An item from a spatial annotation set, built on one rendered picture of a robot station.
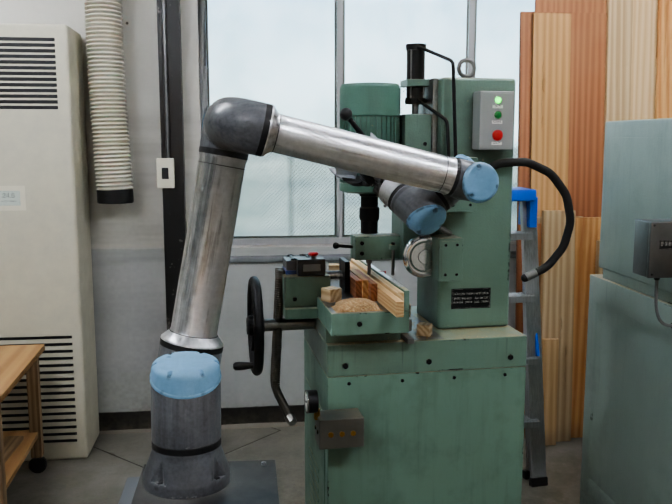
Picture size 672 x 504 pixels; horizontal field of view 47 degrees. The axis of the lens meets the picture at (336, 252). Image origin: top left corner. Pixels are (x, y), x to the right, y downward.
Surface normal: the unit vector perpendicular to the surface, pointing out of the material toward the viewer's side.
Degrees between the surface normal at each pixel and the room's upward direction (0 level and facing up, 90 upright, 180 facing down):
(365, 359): 90
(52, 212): 90
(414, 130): 90
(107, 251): 90
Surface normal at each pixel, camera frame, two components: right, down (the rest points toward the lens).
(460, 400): 0.18, 0.14
